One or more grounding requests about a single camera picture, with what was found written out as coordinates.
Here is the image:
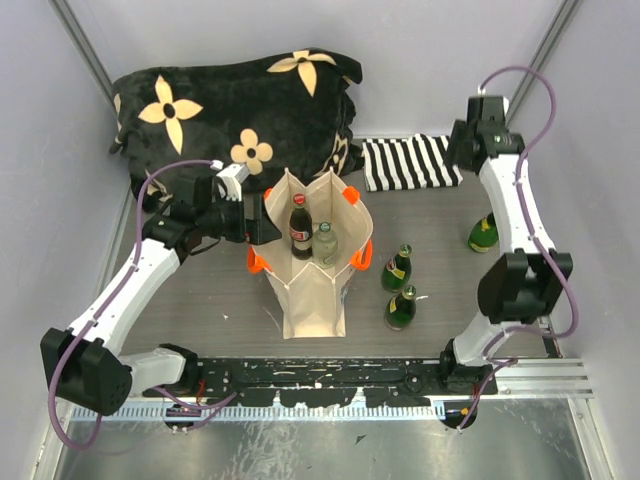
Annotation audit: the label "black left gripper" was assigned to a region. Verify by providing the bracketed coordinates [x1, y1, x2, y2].
[199, 191, 282, 246]

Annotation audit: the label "cola bottle red cap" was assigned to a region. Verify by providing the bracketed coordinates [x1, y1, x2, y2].
[289, 193, 313, 260]

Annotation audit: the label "clear glass bottle green cap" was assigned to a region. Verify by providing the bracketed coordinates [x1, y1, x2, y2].
[312, 222, 338, 269]

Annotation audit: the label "beige canvas bag orange handles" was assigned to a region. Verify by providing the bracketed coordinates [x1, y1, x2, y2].
[247, 171, 373, 339]

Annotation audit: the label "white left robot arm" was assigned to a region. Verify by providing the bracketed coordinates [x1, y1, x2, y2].
[40, 175, 282, 416]

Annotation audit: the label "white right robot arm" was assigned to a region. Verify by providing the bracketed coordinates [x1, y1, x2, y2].
[438, 94, 573, 394]

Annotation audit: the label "black white striped cloth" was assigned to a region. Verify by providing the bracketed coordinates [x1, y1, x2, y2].
[362, 134, 463, 192]

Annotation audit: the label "black blanket beige flowers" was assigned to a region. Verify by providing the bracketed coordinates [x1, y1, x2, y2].
[110, 48, 363, 213]

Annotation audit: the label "green bottle front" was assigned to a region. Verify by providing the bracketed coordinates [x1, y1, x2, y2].
[384, 285, 416, 330]

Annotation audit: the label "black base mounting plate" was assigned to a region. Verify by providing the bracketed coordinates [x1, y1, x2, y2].
[184, 356, 499, 409]

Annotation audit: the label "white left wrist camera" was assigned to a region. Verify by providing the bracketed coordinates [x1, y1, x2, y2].
[210, 160, 250, 202]

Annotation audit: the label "white slotted cable duct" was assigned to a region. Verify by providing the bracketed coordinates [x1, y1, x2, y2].
[104, 401, 446, 423]

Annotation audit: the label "aluminium frame rail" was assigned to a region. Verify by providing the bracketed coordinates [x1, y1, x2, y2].
[47, 356, 596, 405]

